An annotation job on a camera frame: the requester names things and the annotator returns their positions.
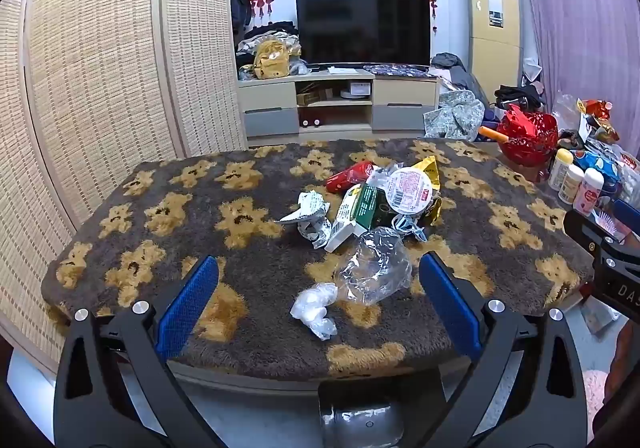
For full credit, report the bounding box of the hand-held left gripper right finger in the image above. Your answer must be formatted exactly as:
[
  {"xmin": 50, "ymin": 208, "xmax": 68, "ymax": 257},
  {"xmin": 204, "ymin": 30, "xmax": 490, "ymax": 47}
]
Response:
[{"xmin": 419, "ymin": 252, "xmax": 588, "ymax": 448}]

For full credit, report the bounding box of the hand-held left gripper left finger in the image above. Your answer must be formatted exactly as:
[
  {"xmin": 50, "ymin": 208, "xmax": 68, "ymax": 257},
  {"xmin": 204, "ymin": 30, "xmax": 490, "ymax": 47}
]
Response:
[{"xmin": 52, "ymin": 255, "xmax": 221, "ymax": 448}]

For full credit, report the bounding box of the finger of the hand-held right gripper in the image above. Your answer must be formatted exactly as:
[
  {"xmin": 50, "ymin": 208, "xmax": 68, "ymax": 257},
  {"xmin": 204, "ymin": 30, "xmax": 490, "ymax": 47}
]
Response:
[{"xmin": 563, "ymin": 200, "xmax": 640, "ymax": 259}]

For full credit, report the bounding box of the green carton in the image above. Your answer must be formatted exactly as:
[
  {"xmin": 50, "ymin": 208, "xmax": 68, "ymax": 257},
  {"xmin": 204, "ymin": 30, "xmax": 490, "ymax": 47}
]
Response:
[{"xmin": 325, "ymin": 183, "xmax": 397, "ymax": 253}]

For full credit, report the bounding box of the gold snack packet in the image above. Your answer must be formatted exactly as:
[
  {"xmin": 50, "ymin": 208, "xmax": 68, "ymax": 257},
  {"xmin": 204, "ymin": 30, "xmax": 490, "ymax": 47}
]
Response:
[{"xmin": 409, "ymin": 155, "xmax": 444, "ymax": 229}]

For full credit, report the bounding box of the person's right forearm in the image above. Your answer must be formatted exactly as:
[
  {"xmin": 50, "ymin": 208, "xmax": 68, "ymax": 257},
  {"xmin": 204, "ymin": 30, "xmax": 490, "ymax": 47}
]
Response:
[{"xmin": 602, "ymin": 315, "xmax": 640, "ymax": 429}]

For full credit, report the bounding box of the white bottle pink label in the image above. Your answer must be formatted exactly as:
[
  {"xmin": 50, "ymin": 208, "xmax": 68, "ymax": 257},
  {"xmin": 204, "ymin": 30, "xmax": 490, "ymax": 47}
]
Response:
[{"xmin": 572, "ymin": 168, "xmax": 605, "ymax": 215}]

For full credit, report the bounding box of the white pill bottle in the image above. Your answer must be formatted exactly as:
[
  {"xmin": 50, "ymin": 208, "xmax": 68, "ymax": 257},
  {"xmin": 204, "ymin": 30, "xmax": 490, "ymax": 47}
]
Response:
[{"xmin": 558, "ymin": 164, "xmax": 585, "ymax": 205}]

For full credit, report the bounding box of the blue snack bag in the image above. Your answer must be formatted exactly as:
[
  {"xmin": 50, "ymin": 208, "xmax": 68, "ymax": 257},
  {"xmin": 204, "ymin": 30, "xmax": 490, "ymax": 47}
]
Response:
[{"xmin": 575, "ymin": 150, "xmax": 622, "ymax": 196}]

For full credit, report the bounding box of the white bottle yellow cap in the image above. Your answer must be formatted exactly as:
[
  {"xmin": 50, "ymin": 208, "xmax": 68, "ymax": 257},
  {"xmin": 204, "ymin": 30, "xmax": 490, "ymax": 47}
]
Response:
[{"xmin": 548, "ymin": 149, "xmax": 574, "ymax": 191}]

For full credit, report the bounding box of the brown bear print blanket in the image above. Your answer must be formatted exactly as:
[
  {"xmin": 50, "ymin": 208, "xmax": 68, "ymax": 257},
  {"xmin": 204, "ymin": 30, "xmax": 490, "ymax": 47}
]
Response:
[{"xmin": 41, "ymin": 138, "xmax": 596, "ymax": 376}]

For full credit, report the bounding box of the clear plastic bag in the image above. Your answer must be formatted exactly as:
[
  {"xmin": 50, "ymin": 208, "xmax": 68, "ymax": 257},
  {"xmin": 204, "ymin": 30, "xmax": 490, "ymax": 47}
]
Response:
[{"xmin": 334, "ymin": 227, "xmax": 413, "ymax": 306}]

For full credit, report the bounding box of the blue and white wrapper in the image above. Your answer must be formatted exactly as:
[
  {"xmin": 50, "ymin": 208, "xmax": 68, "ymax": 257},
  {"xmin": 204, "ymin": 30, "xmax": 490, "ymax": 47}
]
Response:
[{"xmin": 392, "ymin": 214, "xmax": 429, "ymax": 242}]

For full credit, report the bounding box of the red openwork basket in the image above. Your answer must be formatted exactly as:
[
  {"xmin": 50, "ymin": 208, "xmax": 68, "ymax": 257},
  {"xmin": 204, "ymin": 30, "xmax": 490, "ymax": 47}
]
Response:
[{"xmin": 496, "ymin": 104, "xmax": 559, "ymax": 167}]

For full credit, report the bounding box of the pink fluffy blanket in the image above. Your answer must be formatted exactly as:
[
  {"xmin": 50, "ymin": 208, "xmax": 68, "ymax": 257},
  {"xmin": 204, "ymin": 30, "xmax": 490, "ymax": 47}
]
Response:
[{"xmin": 584, "ymin": 369, "xmax": 609, "ymax": 425}]

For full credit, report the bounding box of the crumpled white plastic bag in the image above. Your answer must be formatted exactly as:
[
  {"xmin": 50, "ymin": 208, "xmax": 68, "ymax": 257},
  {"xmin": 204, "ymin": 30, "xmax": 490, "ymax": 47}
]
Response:
[{"xmin": 290, "ymin": 283, "xmax": 338, "ymax": 341}]

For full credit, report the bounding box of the round white noodle lid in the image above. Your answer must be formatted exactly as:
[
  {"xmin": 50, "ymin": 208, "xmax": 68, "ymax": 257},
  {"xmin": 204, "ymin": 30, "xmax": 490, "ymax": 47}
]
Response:
[{"xmin": 387, "ymin": 168, "xmax": 434, "ymax": 215}]

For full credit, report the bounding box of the black clothing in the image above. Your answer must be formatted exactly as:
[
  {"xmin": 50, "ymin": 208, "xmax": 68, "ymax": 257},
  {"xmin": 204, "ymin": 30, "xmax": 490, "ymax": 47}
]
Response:
[{"xmin": 494, "ymin": 84, "xmax": 547, "ymax": 112}]

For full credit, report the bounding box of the crumpled silver wrapper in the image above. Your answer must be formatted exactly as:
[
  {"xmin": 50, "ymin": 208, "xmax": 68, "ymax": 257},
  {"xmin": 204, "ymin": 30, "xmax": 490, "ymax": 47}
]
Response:
[{"xmin": 278, "ymin": 191, "xmax": 334, "ymax": 249}]

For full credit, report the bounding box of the red drink wrapper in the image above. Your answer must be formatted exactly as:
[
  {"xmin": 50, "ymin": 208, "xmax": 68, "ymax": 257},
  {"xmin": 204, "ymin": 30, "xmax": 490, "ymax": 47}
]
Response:
[{"xmin": 325, "ymin": 161, "xmax": 376, "ymax": 193}]

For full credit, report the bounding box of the floral cloth bundle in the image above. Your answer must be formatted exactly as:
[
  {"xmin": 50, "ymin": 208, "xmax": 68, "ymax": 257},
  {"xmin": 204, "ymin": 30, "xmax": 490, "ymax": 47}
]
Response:
[{"xmin": 423, "ymin": 90, "xmax": 485, "ymax": 141}]

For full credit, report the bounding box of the woven sliding door panel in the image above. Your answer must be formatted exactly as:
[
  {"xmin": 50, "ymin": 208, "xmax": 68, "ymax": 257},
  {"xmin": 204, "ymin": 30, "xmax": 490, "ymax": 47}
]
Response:
[
  {"xmin": 159, "ymin": 0, "xmax": 249, "ymax": 159},
  {"xmin": 22, "ymin": 0, "xmax": 173, "ymax": 233},
  {"xmin": 0, "ymin": 0, "xmax": 76, "ymax": 374}
]

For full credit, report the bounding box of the purple curtain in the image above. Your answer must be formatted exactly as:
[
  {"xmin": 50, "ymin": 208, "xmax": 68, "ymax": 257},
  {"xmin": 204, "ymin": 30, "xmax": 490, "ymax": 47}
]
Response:
[{"xmin": 510, "ymin": 0, "xmax": 640, "ymax": 149}]

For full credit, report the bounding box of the beige television stand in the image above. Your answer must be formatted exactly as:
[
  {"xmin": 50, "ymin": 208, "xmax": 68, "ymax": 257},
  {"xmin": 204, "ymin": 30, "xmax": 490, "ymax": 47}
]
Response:
[{"xmin": 237, "ymin": 69, "xmax": 441, "ymax": 139}]

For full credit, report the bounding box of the beige standing air conditioner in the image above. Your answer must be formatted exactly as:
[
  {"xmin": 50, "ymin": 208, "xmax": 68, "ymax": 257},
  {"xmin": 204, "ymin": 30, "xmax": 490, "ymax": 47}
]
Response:
[{"xmin": 464, "ymin": 0, "xmax": 524, "ymax": 89}]

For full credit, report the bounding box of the dark patterned cushion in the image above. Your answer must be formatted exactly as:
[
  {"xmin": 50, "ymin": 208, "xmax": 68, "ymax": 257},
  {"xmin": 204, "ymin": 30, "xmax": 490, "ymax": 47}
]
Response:
[{"xmin": 362, "ymin": 64, "xmax": 431, "ymax": 77}]

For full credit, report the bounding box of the yellow backpack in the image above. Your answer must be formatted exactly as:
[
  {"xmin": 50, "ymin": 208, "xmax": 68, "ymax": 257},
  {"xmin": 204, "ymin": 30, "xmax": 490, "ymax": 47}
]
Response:
[{"xmin": 253, "ymin": 40, "xmax": 291, "ymax": 79}]

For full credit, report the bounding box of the pile of clothes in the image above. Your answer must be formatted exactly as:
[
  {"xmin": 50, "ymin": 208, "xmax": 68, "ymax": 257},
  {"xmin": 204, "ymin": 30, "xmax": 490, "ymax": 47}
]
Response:
[{"xmin": 237, "ymin": 20, "xmax": 302, "ymax": 54}]

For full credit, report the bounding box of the black flat television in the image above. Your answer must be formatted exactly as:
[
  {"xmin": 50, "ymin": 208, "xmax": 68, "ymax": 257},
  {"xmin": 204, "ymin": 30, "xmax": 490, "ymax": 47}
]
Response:
[{"xmin": 295, "ymin": 0, "xmax": 432, "ymax": 69}]

